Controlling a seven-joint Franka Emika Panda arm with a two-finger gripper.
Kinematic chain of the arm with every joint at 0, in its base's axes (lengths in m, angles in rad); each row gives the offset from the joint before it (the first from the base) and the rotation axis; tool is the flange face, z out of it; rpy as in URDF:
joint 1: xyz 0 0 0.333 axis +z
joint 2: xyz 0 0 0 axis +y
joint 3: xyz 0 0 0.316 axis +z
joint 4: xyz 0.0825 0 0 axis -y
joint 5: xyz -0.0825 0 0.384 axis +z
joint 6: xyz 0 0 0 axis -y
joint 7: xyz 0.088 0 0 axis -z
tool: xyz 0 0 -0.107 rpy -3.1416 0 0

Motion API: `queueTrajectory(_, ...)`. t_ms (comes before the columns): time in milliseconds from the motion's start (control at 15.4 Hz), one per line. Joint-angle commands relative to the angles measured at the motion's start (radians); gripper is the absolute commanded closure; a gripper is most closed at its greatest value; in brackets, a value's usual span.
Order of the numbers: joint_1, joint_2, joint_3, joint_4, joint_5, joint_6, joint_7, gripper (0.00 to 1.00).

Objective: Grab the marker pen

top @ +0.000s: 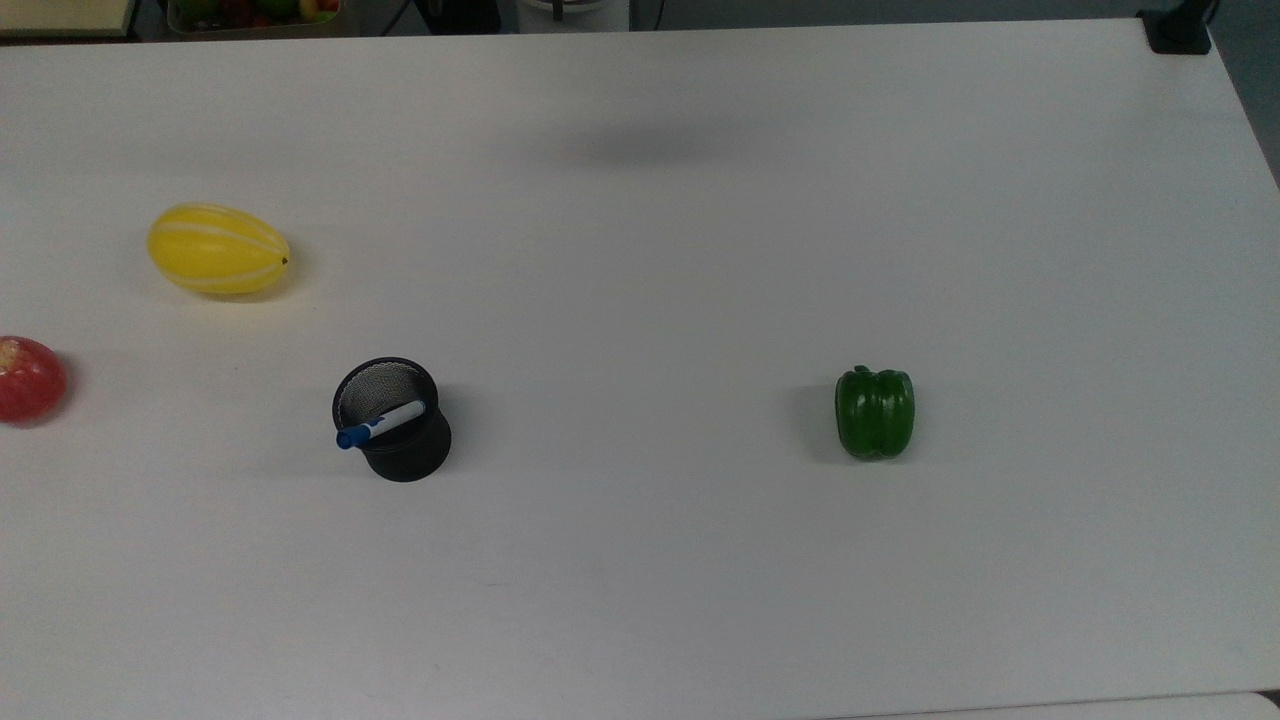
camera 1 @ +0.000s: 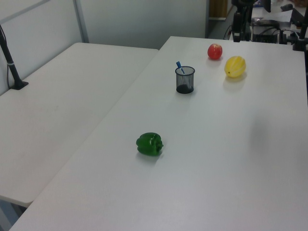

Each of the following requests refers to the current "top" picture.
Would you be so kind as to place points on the black mesh pen cup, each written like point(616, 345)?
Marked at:
point(410, 458)

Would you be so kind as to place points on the clear bin of fruit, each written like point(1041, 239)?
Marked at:
point(250, 22)

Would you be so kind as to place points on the green bell pepper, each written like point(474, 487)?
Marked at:
point(875, 415)

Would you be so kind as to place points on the beige flat box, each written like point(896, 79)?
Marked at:
point(60, 15)

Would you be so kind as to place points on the black table clamp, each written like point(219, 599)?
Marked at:
point(1178, 35)

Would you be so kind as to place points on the yellow striped melon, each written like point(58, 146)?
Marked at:
point(215, 250)

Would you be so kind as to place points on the blue white marker pen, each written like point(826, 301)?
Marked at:
point(385, 421)

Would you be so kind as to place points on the black device box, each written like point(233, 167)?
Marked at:
point(460, 15)

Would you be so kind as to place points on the red apple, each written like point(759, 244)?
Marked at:
point(28, 385)

